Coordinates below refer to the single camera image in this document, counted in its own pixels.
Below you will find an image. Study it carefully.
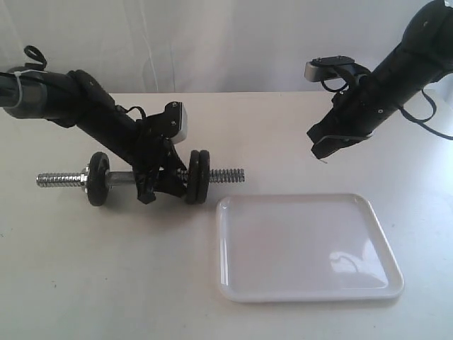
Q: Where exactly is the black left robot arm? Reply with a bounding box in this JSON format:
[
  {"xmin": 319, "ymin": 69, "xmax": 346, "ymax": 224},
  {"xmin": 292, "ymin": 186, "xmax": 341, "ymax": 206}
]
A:
[{"xmin": 1, "ymin": 69, "xmax": 187, "ymax": 204}]

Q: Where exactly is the chrome threaded dumbbell bar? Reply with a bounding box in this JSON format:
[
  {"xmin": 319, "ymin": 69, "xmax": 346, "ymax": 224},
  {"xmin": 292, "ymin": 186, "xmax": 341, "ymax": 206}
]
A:
[{"xmin": 35, "ymin": 167, "xmax": 246, "ymax": 189}]

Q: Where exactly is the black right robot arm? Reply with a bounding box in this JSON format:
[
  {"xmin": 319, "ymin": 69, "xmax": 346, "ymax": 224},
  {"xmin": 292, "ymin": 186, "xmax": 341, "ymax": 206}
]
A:
[{"xmin": 304, "ymin": 1, "xmax": 452, "ymax": 159}]

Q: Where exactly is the white curtain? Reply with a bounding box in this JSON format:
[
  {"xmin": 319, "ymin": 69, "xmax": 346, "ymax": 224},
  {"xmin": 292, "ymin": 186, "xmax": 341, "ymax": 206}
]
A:
[{"xmin": 1, "ymin": 1, "xmax": 423, "ymax": 93}]

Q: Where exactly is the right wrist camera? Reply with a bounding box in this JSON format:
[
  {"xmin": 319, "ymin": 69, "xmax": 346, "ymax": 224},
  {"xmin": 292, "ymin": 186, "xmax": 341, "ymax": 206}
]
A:
[{"xmin": 304, "ymin": 55, "xmax": 371, "ymax": 94}]

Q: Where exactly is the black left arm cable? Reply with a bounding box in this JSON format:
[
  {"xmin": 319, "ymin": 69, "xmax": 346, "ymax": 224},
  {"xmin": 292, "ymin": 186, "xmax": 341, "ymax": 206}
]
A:
[{"xmin": 0, "ymin": 45, "xmax": 49, "ymax": 75}]

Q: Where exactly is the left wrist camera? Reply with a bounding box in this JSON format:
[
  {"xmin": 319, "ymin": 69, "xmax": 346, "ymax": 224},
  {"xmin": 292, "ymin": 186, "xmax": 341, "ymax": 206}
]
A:
[{"xmin": 144, "ymin": 101, "xmax": 188, "ymax": 145}]

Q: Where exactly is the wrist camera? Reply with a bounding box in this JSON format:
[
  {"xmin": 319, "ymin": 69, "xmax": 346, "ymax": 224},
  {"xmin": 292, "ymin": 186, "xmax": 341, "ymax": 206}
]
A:
[
  {"xmin": 304, "ymin": 55, "xmax": 371, "ymax": 94},
  {"xmin": 144, "ymin": 101, "xmax": 188, "ymax": 145}
]

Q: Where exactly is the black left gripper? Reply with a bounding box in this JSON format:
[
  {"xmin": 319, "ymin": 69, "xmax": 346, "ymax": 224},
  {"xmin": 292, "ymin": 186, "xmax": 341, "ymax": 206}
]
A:
[{"xmin": 132, "ymin": 117, "xmax": 187, "ymax": 205}]

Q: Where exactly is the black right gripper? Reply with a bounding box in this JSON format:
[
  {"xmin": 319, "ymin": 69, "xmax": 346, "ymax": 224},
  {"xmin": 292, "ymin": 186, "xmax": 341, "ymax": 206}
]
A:
[{"xmin": 307, "ymin": 81, "xmax": 382, "ymax": 159}]

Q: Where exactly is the white plastic tray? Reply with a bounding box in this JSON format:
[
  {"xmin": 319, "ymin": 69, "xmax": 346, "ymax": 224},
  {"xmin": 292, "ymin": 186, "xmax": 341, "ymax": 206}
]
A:
[{"xmin": 216, "ymin": 193, "xmax": 404, "ymax": 303}]

